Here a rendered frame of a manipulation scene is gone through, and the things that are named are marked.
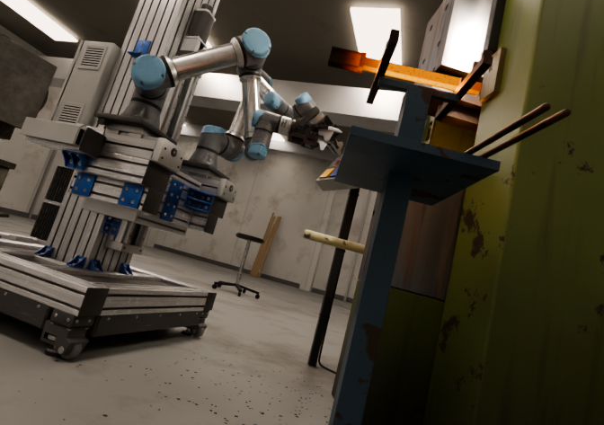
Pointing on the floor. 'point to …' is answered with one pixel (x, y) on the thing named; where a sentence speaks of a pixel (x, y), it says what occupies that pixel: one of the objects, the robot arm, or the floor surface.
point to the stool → (242, 266)
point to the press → (20, 91)
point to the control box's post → (332, 280)
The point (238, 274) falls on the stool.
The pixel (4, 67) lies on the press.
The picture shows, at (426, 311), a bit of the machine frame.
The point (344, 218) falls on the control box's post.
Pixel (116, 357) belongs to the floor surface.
